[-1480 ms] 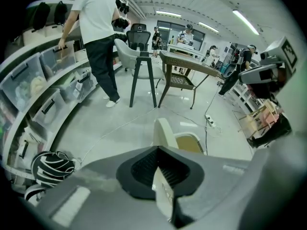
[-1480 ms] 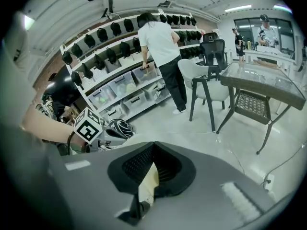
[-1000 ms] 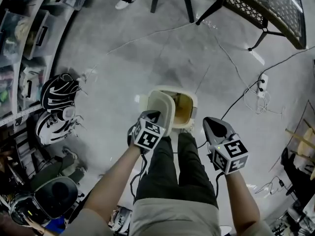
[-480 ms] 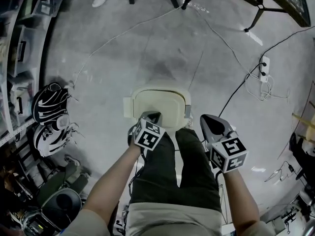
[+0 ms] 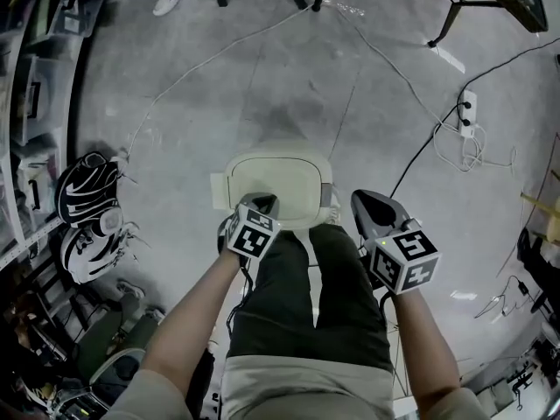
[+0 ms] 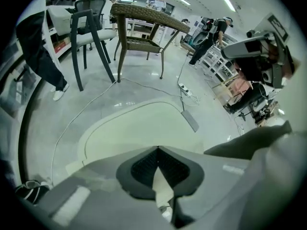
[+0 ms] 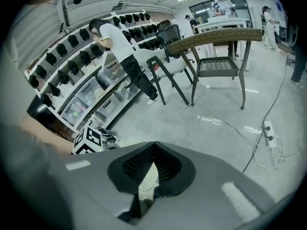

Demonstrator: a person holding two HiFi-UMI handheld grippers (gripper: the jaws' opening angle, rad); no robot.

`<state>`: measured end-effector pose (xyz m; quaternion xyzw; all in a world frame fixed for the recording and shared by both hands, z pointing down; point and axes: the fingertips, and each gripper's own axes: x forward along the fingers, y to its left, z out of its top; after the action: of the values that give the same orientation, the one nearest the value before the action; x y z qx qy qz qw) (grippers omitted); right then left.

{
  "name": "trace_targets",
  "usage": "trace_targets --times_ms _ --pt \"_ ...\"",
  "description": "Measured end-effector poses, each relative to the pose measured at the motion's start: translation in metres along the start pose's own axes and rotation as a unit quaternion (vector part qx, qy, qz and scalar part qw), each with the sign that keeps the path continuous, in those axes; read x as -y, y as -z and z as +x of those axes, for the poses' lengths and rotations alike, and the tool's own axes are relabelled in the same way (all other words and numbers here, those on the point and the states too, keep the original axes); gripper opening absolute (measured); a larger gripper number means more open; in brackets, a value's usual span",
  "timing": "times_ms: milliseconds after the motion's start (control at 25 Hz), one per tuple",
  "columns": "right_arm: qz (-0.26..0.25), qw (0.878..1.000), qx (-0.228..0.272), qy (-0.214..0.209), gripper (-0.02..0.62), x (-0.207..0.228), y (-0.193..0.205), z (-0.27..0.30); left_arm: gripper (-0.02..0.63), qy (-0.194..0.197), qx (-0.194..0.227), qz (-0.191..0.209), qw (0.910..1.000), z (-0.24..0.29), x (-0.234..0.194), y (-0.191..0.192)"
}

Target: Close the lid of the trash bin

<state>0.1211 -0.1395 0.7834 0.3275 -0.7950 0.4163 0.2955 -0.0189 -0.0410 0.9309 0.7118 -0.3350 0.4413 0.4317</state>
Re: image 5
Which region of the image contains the wooden stool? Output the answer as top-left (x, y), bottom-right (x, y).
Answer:
top-left (519, 189), bottom-right (560, 245)

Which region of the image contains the long white cable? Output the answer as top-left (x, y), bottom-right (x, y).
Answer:
top-left (125, 3), bottom-right (443, 159)

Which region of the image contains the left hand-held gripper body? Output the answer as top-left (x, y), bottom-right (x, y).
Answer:
top-left (216, 192), bottom-right (284, 263)

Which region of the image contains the tangled white cable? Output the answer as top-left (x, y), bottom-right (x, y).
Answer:
top-left (432, 120), bottom-right (518, 175)

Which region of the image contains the person's left forearm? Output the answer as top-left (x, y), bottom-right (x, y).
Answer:
top-left (138, 246), bottom-right (260, 394)

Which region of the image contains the black and white backpack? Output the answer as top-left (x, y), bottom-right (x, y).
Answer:
top-left (53, 150), bottom-right (124, 238)

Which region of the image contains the person's beige shirt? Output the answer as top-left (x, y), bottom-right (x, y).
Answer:
top-left (99, 353), bottom-right (498, 420)

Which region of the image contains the thin black cable with adapter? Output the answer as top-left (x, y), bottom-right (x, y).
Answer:
top-left (473, 275), bottom-right (544, 319)

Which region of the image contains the person's right forearm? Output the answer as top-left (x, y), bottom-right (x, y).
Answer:
top-left (388, 290), bottom-right (461, 407)

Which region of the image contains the long black cable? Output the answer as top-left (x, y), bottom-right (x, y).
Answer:
top-left (388, 36), bottom-right (560, 200)

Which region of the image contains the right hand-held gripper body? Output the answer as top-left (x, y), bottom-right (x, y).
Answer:
top-left (350, 188), bottom-right (443, 298)

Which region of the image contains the white power strip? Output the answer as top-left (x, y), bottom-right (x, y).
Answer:
top-left (458, 89), bottom-right (479, 139)

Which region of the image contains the white plastic bin lid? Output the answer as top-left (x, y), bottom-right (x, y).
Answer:
top-left (224, 141), bottom-right (335, 232)

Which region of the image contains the cream plastic bin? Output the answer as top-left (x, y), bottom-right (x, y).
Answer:
top-left (209, 139), bottom-right (342, 232)

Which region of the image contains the white shelf unit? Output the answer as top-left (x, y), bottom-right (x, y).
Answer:
top-left (0, 0), bottom-right (116, 271)

